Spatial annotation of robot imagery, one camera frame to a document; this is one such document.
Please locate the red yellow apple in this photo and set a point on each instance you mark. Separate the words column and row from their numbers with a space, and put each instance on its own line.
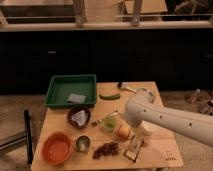
column 123, row 132

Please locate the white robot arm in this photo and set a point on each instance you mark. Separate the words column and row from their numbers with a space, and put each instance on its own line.
column 140, row 107

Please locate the grey sponge in tray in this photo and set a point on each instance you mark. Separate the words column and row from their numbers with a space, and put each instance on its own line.
column 76, row 98

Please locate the green plastic tray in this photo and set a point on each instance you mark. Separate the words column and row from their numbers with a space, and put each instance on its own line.
column 62, row 86

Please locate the green plastic cup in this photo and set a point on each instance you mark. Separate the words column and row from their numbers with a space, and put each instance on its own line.
column 109, row 124

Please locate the metal spoon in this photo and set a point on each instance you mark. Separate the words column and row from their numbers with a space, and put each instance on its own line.
column 109, row 115

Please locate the small brown cube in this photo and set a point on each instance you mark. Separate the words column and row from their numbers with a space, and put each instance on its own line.
column 94, row 123

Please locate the white crumpled paper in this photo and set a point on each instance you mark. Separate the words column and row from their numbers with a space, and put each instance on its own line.
column 79, row 117

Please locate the dark brown bowl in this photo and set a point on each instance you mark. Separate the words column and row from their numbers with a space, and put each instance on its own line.
column 75, row 110

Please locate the white plastic cup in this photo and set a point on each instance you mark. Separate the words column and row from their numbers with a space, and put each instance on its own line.
column 145, row 129

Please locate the small metal cup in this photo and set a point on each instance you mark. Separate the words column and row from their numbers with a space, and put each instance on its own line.
column 82, row 143

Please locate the bunch of dark grapes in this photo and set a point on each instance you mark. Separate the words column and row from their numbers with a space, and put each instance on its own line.
column 111, row 148

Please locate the orange plastic bowl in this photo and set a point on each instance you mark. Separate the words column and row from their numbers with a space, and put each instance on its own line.
column 57, row 148

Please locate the black metal stand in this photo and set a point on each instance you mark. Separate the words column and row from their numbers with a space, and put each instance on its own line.
column 29, row 143

